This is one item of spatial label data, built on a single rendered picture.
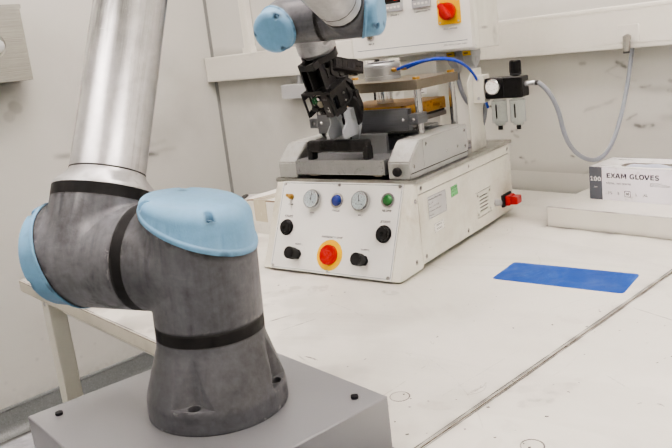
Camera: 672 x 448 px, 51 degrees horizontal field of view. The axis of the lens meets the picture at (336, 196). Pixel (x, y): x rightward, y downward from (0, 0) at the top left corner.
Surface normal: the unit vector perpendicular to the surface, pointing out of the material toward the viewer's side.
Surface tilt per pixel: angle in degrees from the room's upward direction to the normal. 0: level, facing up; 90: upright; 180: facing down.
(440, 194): 90
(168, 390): 71
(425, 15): 90
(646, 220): 90
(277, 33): 109
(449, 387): 0
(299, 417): 2
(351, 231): 65
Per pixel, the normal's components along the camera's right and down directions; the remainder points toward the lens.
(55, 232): -0.41, -0.23
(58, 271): -0.35, 0.23
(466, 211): 0.80, 0.03
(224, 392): 0.28, -0.15
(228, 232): 0.65, 0.05
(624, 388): -0.11, -0.97
